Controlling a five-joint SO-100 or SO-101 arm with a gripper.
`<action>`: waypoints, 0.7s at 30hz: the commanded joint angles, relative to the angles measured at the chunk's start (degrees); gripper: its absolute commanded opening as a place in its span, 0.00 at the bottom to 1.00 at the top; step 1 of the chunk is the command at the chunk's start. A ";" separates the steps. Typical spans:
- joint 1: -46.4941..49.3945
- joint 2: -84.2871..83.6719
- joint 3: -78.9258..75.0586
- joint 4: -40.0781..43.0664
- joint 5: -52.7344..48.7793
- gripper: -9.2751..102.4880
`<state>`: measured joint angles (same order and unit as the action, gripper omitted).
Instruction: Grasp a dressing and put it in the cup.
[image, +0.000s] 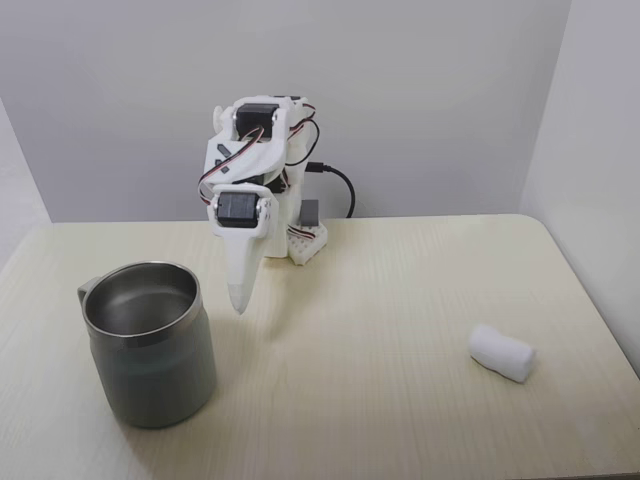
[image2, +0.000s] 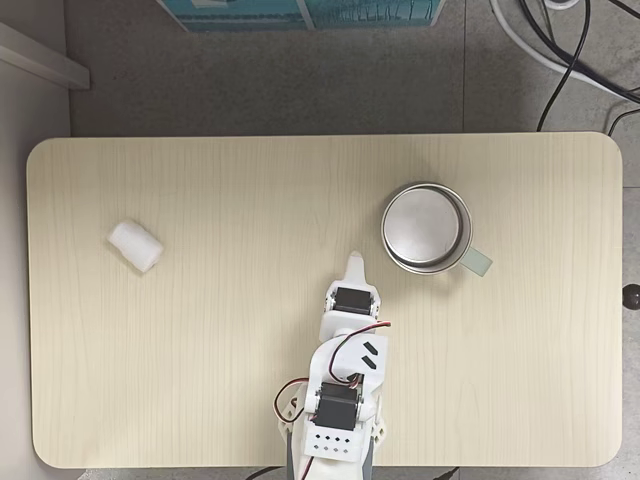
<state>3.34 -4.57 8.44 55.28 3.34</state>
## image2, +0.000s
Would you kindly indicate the stainless steel mug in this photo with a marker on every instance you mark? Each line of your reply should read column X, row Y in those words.
column 420, row 225

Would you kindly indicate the black round knob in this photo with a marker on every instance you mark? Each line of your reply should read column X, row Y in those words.
column 632, row 296

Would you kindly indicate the teal printed cabinet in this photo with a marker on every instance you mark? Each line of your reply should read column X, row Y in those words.
column 240, row 15

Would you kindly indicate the white ledge board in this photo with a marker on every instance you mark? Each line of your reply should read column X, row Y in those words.
column 40, row 57

